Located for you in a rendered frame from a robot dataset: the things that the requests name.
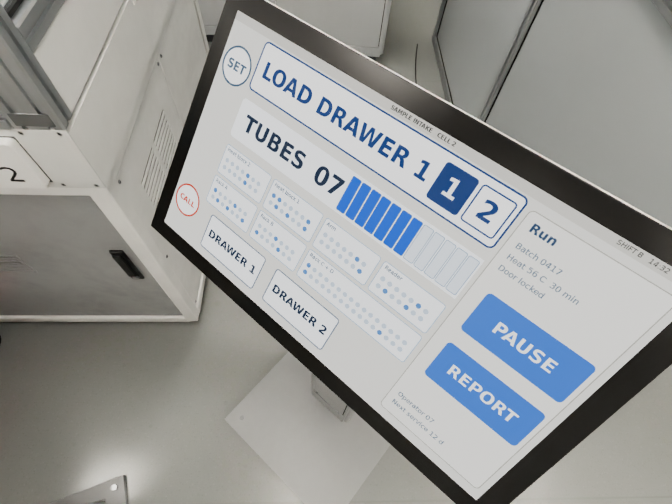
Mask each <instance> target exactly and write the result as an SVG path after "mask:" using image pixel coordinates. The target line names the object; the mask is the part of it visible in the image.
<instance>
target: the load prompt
mask: <svg viewBox="0 0 672 504"><path fill-rule="evenodd" d="M248 89H250V90H251V91H253V92H254V93H256V94H257V95H259V96H260V97H262V98H263V99H265V100H266V101H268V102H269V103H271V104H272V105H273V106H275V107H276V108H278V109H279V110H281V111H282V112H284V113H285V114H287V115H288V116H290V117H291V118H293V119H294V120H296V121H297V122H299V123H300V124H302V125H303V126H305V127H306V128H308V129H309V130H311V131H312V132H314V133H315V134H317V135H318V136H320V137H321V138H323V139H324V140H326V141H327V142H329V143H330V144H332V145H333V146H335V147H336V148H338V149H339V150H341V151H342V152H344V153H345V154H347V155H348V156H350V157H351V158H353V159H354V160H356V161H357V162H359V163H360V164H362V165H363V166H365V167H366V168H368V169H369V170H371V171H372V172H374V173H375V174H377V175H378V176H380V177H381V178H383V179H384V180H386V181H387V182H389V183H390V184H392V185H393V186H395V187H396V188H398V189H399V190H400V191H402V192H403V193H405V194H406V195H408V196H409V197H411V198H412V199H414V200H415V201H417V202H418V203H420V204H421V205H423V206H424V207H426V208H427V209H429V210H430V211H432V212H433V213H435V214H436V215H438V216H439V217H441V218H442V219H444V220H445V221H447V222H448V223H450V224H451V225H453V226H454V227H456V228H457V229H459V230H460V231H462V232H463V233H465V234H466V235H468V236H469V237H471V238H472V239H474V240H475V241H477V242H478V243H480V244H481V245H483V246H484V247H486V248H487V249H489V250H490V251H493V249H494V248H495V247H496V245H497V244H498V243H499V241H500V240H501V239H502V238H503V236H504V235H505V234H506V232H507V231H508V230H509V229H510V227H511V226H512V225H513V223H514V222H515V221H516V219H517V218H518V217H519V216H520V214H521V213H522V212H523V210H524V209H525V208H526V207H527V205H528V204H529V203H530V201H531V200H532V199H530V198H528V197H527V196H525V195H523V194H522V193H520V192H518V191H517V190H515V189H513V188H512V187H510V186H509V185H507V184H505V183H504V182H502V181H500V180H499V179H497V178H495V177H494V176H492V175H490V174H489V173H487V172H485V171H484V170H482V169H480V168H479V167H477V166H475V165H474V164H472V163H470V162H469V161H467V160H465V159H464V158H462V157H461V156H459V155H457V154H456V153H454V152H452V151H451V150H449V149H447V148H446V147H444V146H442V145H441V144H439V143H437V142H436V141H434V140H432V139H431V138H429V137H427V136H426V135H424V134H422V133H421V132H419V131H418V130H416V129H414V128H413V127H411V126H409V125H408V124H406V123H404V122H403V121H401V120H399V119H398V118H396V117H394V116H393V115H391V114H389V113H388V112H386V111H384V110H383V109H381V108H379V107H378V106H376V105H374V104H373V103H371V102H370V101H368V100H366V99H365V98H363V97H361V96H360V95H358V94H356V93H355V92H353V91H351V90H350V89H348V88H346V87H345V86H343V85H341V84H340V83H338V82H336V81H335V80H333V79H331V78H330V77H328V76H326V75H325V74H323V73H322V72H320V71H318V70H317V69H315V68H313V67H312V66H310V65H308V64H307V63H305V62H303V61H302V60H300V59H298V58H297V57H295V56H293V55H292V54H290V53H288V52H287V51H285V50H283V49H282V48H280V47H279V46H277V45H275V44H274V43H272V42H270V41H269V40H267V39H266V42H265V44H264V47H263V49H262V52H261V55H260V57H259V60H258V62H257V65H256V67H255V70H254V73H253V75H252V78H251V80H250V83H249V86H248Z"/></svg>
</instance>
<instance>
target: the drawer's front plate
mask: <svg viewBox="0 0 672 504"><path fill-rule="evenodd" d="M0 167H8V168H11V169H13V170H15V171H16V173H17V175H16V177H15V178H14V180H24V181H25V182H15V181H11V180H10V179H11V178H12V176H13V172H12V171H11V170H9V169H2V170H0V188H40V189H45V188H47V186H48V184H49V182H50V180H49V178H48V177H47V176H46V175H45V174H44V173H43V171H42V170H41V169H40V168H39V167H38V166H37V164H36V163H35V162H34V161H33V160H32V159H31V157H30V156H29V155H28V154H27V153H26V152H25V150H24V149H23V148H22V147H21V146H20V145H19V143H18V142H17V141H16V140H15V139H13V138H4V137H0Z"/></svg>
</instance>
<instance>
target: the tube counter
mask: <svg viewBox="0 0 672 504"><path fill-rule="evenodd" d="M305 190H307V191H308V192H309V193H311V194H312V195H313V196H315V197H316V198H318V199H319V200H320V201H322V202H323V203H324V204H326V205H327V206H328V207H330V208H331V209H333V210H334V211H335V212H337V213H338V214H339V215H341V216H342V217H343V218H345V219H346V220H348V221H349V222H350V223H352V224H353V225H354V226H356V227H357V228H358V229H360V230H361V231H363V232H364V233H365V234H367V235H368V236H369V237H371V238H372V239H373V240H375V241H376V242H378V243H379V244H380V245H382V246H383V247H384V248H386V249H387V250H388V251H390V252H391V253H393V254H394V255H395V256H397V257H398V258H399V259H401V260H402V261H403V262H405V263H406V264H408V265H409V266H410V267H412V268H413V269H414V270H416V271H417V272H419V273H420V274H421V275H423V276H424V277H425V278H427V279H428V280H429V281H431V282H432V283H434V284H435V285H436V286H438V287H439V288H440V289H442V290H443V291H444V292H446V293H447V294H449V295H450V296H451V297H453V298H454V299H455V298H456V297H457V296H458V295H459V293H460V292H461V291H462V289H463V288H464V287H465V286H466V284H467V283H468V282H469V280H470V279H471V278H472V276H473V275H474V274H475V273H476V271H477V270H478V269H479V267H480V266H481V265H482V263H483V262H484V260H483V259H481V258H480V257H478V256H477V255H475V254H474V253H472V252H471V251H469V250H468V249H466V248H465V247H464V246H462V245H461V244H459V243H458V242H456V241H455V240H453V239H452V238H450V237H449V236H447V235H446V234H444V233H443V232H442V231H440V230H439V229H437V228H436V227H434V226H433V225H431V224H430V223H428V222H427V221H425V220H424V219H422V218H421V217H419V216H418V215H417V214H415V213H414V212H412V211H411V210H409V209H408V208H406V207H405V206H403V205H402V204H400V203H399V202H397V201H396V200H395V199H393V198H392V197H390V196H389V195H387V194H386V193H384V192H383V191H381V190H380V189H378V188H377V187H375V186H374V185H373V184H371V183H370V182H368V181H367V180H365V179H364V178H362V177H361V176H359V175H358V174H356V173H355V172H353V171H352V170H351V169H349V168H348V167H346V166H345V165H343V164H342V163H340V162H339V161H337V160H336V159H334V158H333V157H331V156H330V155H329V154H327V153H326V152H324V151H323V153H322V155H321V157H320V159H319V161H318V163H317V165H316V167H315V169H314V171H313V173H312V175H311V177H310V179H309V181H308V183H307V185H306V187H305Z"/></svg>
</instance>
